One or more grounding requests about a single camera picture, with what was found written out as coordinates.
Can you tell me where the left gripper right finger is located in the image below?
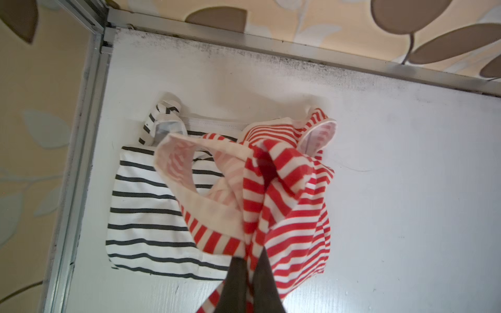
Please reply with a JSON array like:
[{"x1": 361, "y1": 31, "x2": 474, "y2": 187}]
[{"x1": 253, "y1": 249, "x2": 286, "y2": 313}]

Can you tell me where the red white striped tank top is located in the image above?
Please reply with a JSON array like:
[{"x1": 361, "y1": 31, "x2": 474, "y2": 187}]
[{"x1": 154, "y1": 108, "x2": 337, "y2": 312}]

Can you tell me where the black white striped tank top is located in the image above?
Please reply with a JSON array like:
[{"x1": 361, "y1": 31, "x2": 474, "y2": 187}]
[{"x1": 105, "y1": 100, "x2": 246, "y2": 281}]

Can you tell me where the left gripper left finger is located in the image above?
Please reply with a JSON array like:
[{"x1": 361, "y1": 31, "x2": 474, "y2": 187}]
[{"x1": 215, "y1": 257, "x2": 247, "y2": 313}]

